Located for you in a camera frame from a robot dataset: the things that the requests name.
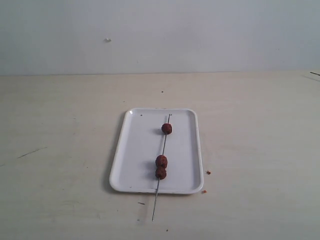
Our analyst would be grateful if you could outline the red meatball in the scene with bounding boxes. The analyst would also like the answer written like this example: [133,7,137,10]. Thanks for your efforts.
[155,154,168,169]
[155,166,167,180]
[161,123,173,135]

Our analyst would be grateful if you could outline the thin metal skewer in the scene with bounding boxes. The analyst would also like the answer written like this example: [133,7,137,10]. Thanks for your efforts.
[151,113,171,222]

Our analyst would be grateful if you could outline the white plastic tray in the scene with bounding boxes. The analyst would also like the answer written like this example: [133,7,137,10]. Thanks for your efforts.
[109,107,204,195]

